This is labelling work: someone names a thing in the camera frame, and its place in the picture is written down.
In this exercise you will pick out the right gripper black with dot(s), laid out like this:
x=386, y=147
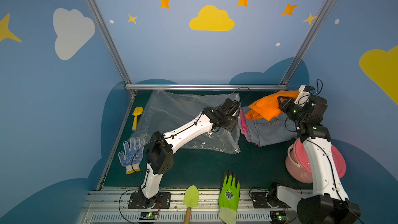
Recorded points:
x=286, y=105

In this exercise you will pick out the light blue jeans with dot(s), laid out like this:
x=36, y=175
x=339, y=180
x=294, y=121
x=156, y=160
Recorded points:
x=278, y=130

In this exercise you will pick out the pink trousers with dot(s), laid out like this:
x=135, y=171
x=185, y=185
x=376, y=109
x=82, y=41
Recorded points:
x=247, y=127

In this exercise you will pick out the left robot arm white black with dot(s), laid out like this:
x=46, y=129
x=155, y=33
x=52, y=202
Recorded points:
x=163, y=146

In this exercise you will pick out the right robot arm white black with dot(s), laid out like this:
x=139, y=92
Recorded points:
x=329, y=203

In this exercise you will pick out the pink bucket with lid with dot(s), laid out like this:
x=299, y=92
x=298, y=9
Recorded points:
x=298, y=166

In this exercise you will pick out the green black work glove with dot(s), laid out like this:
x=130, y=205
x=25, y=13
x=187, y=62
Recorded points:
x=229, y=197

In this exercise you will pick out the yellow toy shovel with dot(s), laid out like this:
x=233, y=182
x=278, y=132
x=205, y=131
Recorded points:
x=137, y=111

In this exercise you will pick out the green garden trowel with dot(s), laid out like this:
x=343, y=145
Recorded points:
x=191, y=199

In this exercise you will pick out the blue dotted white glove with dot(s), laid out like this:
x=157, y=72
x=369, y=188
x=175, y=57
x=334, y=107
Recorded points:
x=132, y=155

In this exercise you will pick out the right controller board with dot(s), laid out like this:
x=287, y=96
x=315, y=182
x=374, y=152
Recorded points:
x=278, y=217

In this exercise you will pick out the controller board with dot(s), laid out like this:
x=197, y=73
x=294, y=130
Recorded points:
x=150, y=216
x=278, y=217

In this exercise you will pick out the left controller board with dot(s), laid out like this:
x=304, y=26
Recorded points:
x=150, y=216

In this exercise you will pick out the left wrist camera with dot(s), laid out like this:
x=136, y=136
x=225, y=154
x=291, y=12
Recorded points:
x=230, y=105

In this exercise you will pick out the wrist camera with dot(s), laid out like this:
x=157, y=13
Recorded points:
x=230, y=105
x=304, y=93

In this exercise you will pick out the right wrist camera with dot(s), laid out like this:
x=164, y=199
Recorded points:
x=304, y=93

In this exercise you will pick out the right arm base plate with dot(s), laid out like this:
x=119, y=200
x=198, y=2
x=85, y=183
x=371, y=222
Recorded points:
x=264, y=199

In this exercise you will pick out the aluminium frame rail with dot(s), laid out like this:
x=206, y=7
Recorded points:
x=206, y=87

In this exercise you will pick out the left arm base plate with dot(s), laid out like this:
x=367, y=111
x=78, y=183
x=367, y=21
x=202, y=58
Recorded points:
x=139, y=201

